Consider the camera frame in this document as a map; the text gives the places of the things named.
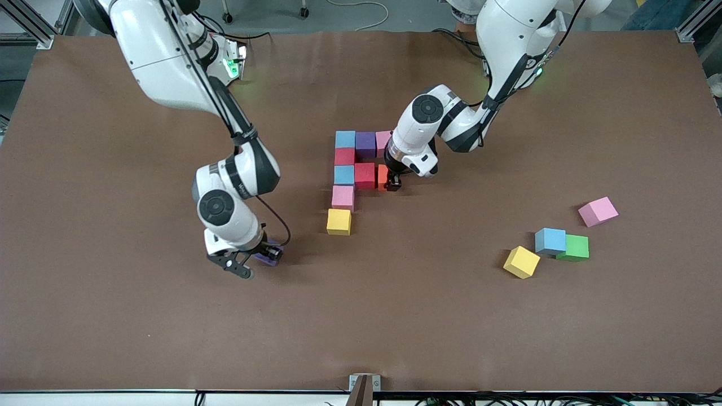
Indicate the aluminium frame profile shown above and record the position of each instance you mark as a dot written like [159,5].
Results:
[696,20]
[25,39]

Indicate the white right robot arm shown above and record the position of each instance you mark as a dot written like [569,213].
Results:
[158,62]

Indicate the pink foam cube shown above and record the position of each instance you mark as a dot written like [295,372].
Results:
[383,141]
[598,211]
[343,198]

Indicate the yellow foam cube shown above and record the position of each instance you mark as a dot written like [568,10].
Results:
[521,261]
[339,221]

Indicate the purple foam cube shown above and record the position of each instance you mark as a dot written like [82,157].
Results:
[269,260]
[366,145]

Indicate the orange foam cube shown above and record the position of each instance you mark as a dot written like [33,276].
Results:
[382,176]

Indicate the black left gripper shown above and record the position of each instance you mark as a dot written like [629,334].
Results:
[393,171]

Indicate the white table edge rail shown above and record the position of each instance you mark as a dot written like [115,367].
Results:
[113,399]

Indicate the metal table edge bracket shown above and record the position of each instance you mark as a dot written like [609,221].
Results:
[364,383]

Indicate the blue foam cube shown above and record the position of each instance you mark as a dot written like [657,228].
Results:
[345,139]
[344,175]
[550,241]

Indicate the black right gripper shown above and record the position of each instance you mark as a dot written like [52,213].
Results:
[261,247]

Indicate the green foam cube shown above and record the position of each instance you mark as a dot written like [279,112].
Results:
[579,247]

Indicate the brown table mat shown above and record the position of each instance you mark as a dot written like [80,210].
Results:
[395,327]

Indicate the red foam cube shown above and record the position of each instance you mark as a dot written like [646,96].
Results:
[345,156]
[365,175]

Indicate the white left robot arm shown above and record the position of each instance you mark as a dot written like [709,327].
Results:
[423,124]

